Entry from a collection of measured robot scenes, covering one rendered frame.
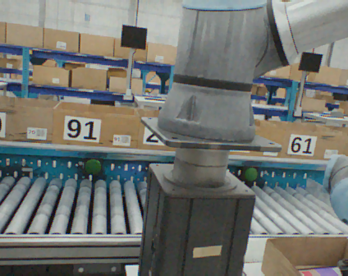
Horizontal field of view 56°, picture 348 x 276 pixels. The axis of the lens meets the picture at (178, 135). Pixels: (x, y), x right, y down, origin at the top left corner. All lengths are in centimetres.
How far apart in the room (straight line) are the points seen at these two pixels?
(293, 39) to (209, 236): 43
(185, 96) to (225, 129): 9
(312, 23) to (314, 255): 68
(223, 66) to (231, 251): 34
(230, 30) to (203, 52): 6
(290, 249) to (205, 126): 60
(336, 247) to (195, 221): 64
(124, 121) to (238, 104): 104
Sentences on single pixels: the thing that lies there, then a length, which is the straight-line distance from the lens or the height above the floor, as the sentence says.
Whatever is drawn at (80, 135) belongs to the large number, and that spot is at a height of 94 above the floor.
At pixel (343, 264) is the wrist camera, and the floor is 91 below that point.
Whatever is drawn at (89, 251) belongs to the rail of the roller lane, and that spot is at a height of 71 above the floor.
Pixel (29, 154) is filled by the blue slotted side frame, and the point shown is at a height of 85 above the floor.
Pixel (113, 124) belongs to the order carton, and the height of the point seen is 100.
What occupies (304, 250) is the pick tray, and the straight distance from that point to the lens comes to 109.
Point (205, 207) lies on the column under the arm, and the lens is 59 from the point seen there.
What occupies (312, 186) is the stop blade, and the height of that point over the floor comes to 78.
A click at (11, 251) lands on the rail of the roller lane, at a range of 112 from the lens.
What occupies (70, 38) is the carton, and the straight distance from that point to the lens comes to 610.
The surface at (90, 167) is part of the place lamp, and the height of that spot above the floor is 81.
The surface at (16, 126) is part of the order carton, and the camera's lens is 161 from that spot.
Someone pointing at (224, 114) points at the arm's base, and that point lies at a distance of 56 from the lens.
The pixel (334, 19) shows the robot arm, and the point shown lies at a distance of 74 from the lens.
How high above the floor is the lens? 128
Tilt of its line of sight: 11 degrees down
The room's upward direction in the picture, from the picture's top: 7 degrees clockwise
